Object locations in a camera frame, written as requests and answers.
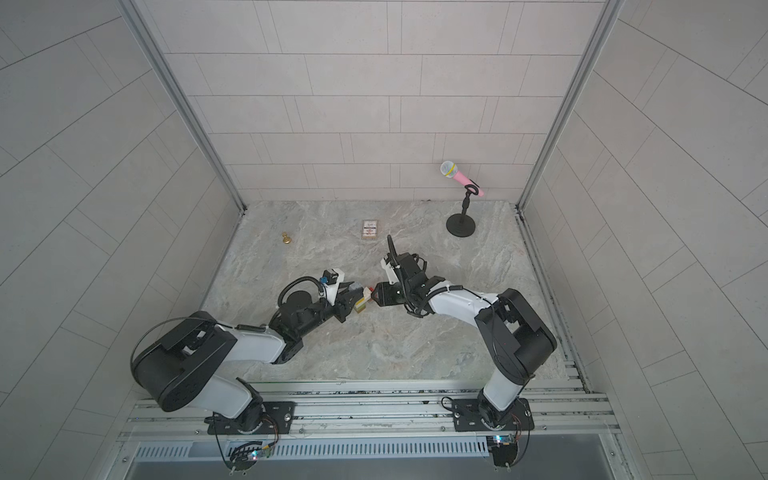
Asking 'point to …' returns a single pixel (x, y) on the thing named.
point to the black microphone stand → (463, 225)
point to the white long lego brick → (367, 295)
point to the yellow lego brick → (360, 306)
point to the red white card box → (369, 229)
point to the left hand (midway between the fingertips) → (363, 288)
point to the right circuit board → (504, 451)
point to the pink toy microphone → (449, 169)
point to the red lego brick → (372, 289)
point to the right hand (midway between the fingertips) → (377, 295)
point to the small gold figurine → (286, 239)
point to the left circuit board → (244, 456)
